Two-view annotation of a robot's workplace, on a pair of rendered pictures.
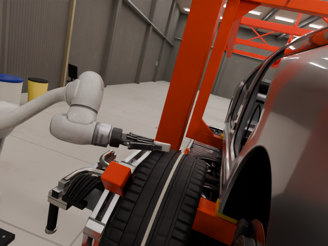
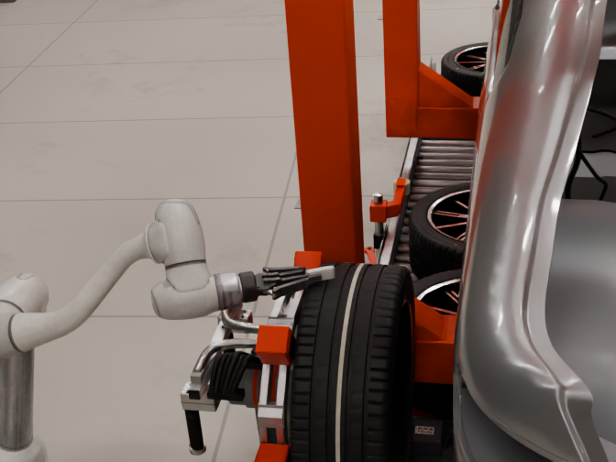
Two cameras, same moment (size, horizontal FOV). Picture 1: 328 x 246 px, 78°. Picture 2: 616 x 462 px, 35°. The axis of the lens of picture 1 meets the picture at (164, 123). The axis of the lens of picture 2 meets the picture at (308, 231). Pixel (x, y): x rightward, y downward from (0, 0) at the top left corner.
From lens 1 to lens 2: 158 cm
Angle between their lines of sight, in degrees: 13
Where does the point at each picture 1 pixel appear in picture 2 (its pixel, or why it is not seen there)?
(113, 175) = (271, 343)
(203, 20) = not seen: outside the picture
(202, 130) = (431, 100)
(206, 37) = (334, 15)
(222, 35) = not seen: outside the picture
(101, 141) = (232, 302)
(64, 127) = (177, 302)
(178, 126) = (342, 197)
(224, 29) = not seen: outside the picture
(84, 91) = (178, 239)
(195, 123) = (402, 86)
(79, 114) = (188, 277)
